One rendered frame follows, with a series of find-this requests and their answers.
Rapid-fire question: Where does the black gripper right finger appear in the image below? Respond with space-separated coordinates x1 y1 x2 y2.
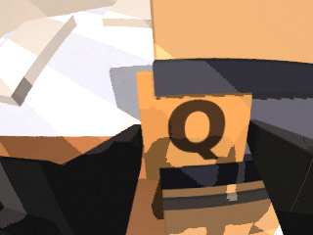
246 118 313 235

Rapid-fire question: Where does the orange square tile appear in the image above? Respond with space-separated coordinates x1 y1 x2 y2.
137 70 253 179

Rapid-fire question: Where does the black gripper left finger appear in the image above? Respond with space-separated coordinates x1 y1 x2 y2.
0 124 144 235

